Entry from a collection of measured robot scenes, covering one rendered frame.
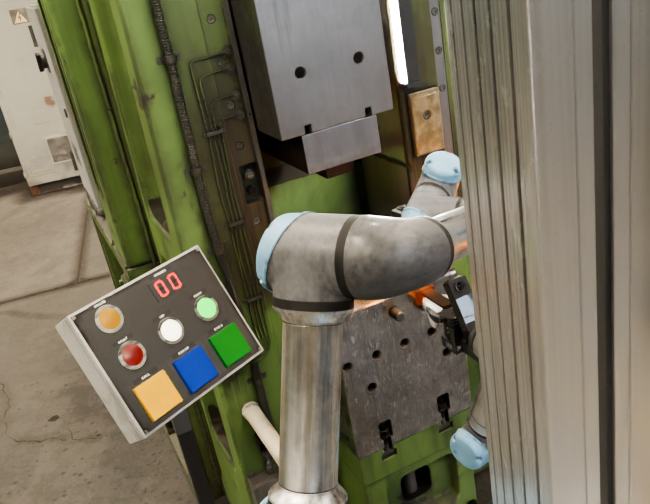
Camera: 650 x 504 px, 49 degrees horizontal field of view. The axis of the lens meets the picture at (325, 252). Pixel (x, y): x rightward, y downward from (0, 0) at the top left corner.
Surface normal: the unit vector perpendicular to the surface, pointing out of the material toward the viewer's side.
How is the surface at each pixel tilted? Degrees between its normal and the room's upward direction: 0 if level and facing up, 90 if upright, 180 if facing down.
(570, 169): 90
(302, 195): 90
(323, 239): 42
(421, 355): 90
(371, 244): 47
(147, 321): 60
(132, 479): 0
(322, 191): 90
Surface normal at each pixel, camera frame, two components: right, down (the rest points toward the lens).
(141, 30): 0.43, 0.30
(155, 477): -0.17, -0.90
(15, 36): 0.23, 0.36
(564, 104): 0.00, 0.41
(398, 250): 0.27, -0.18
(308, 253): -0.49, -0.05
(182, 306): 0.58, -0.33
